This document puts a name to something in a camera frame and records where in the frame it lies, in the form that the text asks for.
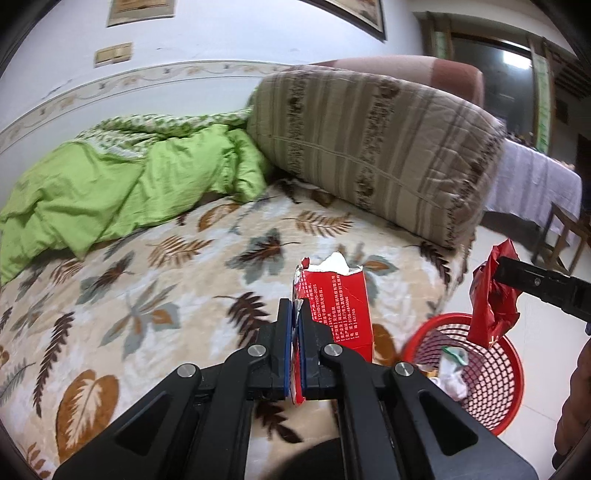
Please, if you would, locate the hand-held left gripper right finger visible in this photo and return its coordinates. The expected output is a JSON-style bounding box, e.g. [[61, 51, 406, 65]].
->
[[298, 308, 539, 480]]

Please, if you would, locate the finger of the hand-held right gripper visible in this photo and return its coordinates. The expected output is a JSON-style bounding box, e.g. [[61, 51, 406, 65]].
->
[[494, 257, 574, 312]]

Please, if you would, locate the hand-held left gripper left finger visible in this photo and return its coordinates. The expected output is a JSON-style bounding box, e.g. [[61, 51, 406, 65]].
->
[[53, 298, 298, 480]]

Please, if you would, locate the red wrapper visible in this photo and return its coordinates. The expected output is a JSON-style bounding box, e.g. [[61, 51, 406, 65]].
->
[[467, 239, 522, 348]]

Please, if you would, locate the red cardboard box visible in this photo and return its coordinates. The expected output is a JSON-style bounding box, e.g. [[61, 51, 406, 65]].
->
[[290, 251, 374, 406]]

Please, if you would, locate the red plastic basket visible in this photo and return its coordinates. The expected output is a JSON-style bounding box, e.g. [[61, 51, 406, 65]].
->
[[401, 313, 525, 437]]

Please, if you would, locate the white tissue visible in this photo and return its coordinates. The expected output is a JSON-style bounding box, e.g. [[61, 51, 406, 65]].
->
[[436, 355, 469, 402]]

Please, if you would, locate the person's right hand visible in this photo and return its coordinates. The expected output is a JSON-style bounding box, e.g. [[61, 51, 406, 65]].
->
[[551, 337, 591, 469]]

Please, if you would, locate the wooden chair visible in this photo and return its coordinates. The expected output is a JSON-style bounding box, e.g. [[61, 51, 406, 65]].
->
[[531, 203, 583, 273]]

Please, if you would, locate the table with lilac cloth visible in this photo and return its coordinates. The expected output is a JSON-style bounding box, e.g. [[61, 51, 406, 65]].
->
[[482, 138, 583, 241]]

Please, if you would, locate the wooden framed window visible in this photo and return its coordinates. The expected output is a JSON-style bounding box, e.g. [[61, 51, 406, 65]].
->
[[413, 11, 557, 155]]

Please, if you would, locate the striped beige pillow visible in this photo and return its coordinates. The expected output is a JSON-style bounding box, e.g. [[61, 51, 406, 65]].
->
[[247, 65, 506, 250]]

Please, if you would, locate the pink cushion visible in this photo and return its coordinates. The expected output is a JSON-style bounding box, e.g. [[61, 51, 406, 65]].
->
[[309, 55, 485, 109]]

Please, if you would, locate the green quilt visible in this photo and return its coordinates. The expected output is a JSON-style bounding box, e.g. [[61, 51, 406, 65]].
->
[[0, 111, 273, 284]]

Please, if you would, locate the dark framed picture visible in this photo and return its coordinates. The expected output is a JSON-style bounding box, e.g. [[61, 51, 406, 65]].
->
[[318, 0, 386, 43]]

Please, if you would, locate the tan wall switch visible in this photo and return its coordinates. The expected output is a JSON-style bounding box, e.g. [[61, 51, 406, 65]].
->
[[95, 42, 133, 68]]

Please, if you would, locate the wall poster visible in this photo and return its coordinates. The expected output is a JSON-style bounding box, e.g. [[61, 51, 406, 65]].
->
[[107, 0, 176, 27]]

